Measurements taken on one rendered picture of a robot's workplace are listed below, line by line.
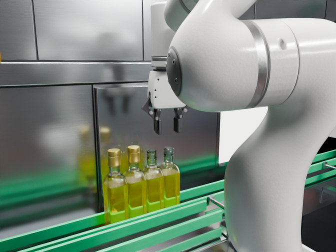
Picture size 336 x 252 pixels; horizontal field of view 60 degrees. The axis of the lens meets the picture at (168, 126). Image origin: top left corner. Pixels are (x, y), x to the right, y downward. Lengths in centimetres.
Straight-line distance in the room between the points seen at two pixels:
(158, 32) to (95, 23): 25
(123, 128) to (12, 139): 31
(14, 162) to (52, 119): 16
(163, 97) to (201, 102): 46
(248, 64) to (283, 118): 10
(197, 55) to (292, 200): 20
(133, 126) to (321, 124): 68
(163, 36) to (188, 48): 45
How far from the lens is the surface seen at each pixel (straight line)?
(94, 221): 91
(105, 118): 91
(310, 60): 34
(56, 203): 98
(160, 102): 76
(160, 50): 74
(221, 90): 30
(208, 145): 114
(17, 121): 89
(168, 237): 83
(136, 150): 82
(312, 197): 143
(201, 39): 30
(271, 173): 36
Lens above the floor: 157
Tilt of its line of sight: 12 degrees down
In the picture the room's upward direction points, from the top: straight up
